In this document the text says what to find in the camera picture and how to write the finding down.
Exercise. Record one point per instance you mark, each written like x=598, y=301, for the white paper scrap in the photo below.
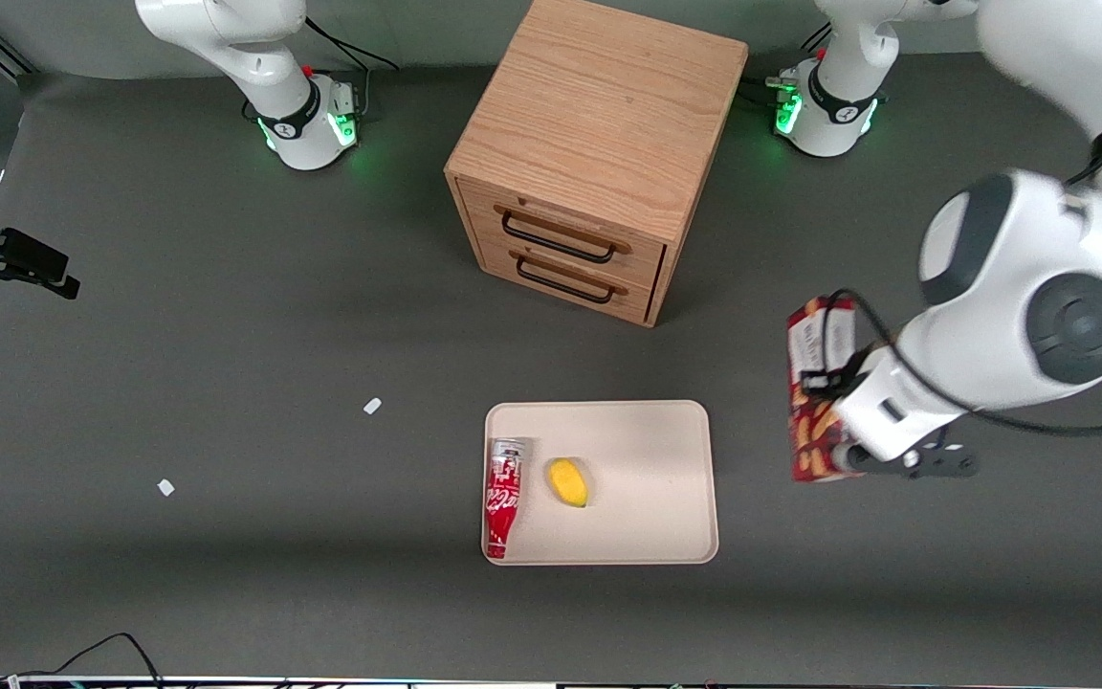
x=165, y=487
x=372, y=406

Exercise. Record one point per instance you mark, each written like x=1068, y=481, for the red cola bottle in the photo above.
x=503, y=498

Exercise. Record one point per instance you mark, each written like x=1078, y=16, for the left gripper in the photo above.
x=820, y=381

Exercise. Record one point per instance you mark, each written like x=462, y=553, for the wooden drawer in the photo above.
x=498, y=258
x=647, y=258

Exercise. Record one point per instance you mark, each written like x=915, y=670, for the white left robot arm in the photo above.
x=1001, y=316

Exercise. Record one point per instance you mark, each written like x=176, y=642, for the wooden drawer cabinet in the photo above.
x=608, y=105

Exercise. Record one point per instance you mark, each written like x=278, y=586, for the black camera clamp mount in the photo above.
x=25, y=258

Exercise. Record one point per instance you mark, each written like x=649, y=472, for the upper wooden drawer front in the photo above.
x=647, y=258

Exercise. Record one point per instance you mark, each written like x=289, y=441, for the yellow mango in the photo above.
x=567, y=482

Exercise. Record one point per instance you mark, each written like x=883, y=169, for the lower wooden drawer front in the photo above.
x=498, y=258

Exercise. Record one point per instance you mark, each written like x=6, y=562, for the beige plastic tray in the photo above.
x=647, y=478

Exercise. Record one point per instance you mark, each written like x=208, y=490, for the red cookie box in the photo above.
x=811, y=431

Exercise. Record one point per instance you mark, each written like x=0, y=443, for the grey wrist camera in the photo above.
x=934, y=463

